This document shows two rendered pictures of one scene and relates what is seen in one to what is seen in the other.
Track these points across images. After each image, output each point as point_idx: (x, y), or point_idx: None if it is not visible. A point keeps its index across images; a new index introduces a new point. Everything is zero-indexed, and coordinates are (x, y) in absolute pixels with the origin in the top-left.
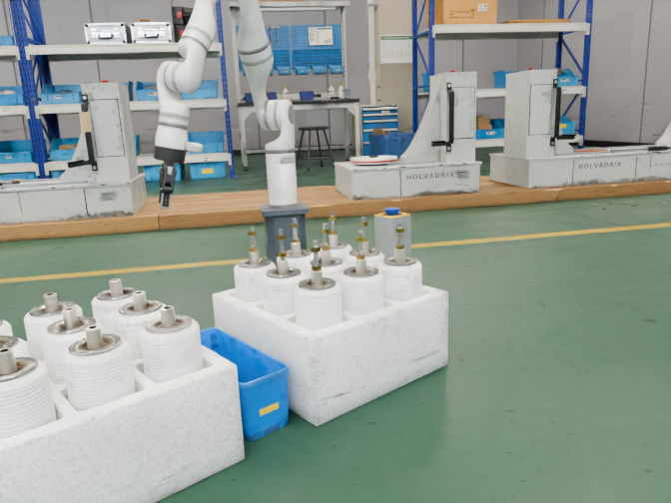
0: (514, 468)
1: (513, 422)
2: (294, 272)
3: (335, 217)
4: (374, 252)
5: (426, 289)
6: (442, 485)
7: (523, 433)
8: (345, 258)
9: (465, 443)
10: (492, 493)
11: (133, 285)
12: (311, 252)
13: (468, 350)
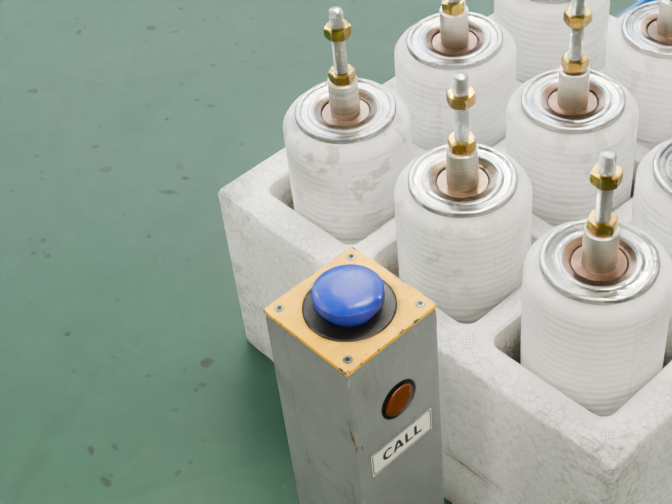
0: (215, 82)
1: (174, 165)
2: (637, 22)
3: (590, 173)
4: (425, 167)
5: (275, 198)
6: (325, 51)
7: (170, 142)
8: (524, 170)
9: (273, 117)
10: (261, 46)
11: None
12: (653, 166)
13: (170, 414)
